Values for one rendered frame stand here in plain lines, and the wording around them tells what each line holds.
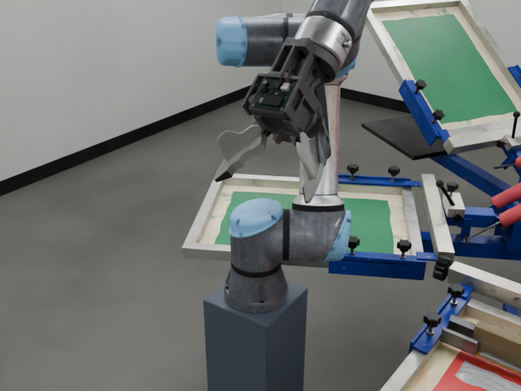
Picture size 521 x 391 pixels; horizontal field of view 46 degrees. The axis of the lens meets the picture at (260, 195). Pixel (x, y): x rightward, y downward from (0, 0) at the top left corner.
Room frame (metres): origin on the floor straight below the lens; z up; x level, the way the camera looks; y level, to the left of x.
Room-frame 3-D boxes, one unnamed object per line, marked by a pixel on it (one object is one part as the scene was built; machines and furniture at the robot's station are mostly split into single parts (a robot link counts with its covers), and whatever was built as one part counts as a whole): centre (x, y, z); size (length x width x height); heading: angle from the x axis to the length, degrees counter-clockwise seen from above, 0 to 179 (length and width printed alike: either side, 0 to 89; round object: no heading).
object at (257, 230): (1.19, 0.00, 1.37); 0.13 x 0.12 x 0.14; 88
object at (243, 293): (1.19, 0.01, 1.25); 0.15 x 0.15 x 0.10
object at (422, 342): (1.34, -0.50, 0.98); 0.30 x 0.05 x 0.07; 142
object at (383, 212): (1.94, -0.32, 1.05); 1.08 x 0.61 x 0.23; 82
